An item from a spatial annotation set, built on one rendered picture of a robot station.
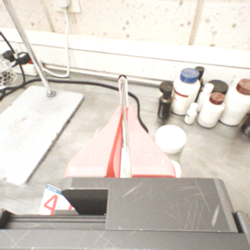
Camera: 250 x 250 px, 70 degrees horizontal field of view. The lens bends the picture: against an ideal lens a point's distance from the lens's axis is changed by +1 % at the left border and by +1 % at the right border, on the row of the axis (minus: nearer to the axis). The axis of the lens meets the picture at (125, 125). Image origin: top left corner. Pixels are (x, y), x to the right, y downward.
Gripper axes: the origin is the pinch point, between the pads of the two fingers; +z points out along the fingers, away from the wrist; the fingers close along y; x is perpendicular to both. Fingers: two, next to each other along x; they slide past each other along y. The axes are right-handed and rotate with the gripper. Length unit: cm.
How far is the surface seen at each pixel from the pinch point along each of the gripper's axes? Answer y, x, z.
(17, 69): 41, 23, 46
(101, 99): 9.0, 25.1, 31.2
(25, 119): 29.2, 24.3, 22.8
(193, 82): -14.8, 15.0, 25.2
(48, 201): 15.4, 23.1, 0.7
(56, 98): 22.8, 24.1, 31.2
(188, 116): -14.5, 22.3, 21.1
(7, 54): 44, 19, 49
